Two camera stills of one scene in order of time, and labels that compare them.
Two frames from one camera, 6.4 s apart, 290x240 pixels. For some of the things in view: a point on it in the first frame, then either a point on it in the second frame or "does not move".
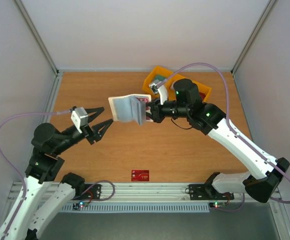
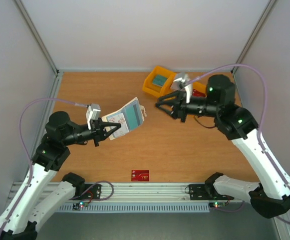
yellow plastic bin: [204, 91] does not move
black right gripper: [155, 111] -> [178, 107]
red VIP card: [140, 175] does not move
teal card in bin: [159, 77] does not move
